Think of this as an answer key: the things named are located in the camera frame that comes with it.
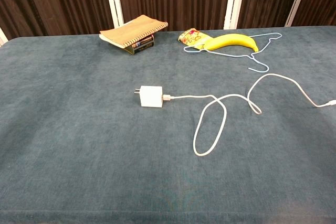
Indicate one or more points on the white wall charger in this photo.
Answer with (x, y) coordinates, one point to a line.
(151, 97)

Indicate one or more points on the yellow snack packet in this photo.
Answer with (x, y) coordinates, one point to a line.
(190, 37)

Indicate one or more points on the brown spiral notebook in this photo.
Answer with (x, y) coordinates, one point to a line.
(131, 31)

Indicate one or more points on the yellow banana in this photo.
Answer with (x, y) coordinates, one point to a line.
(231, 41)

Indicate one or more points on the blue-green table cloth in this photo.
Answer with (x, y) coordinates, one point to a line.
(78, 134)

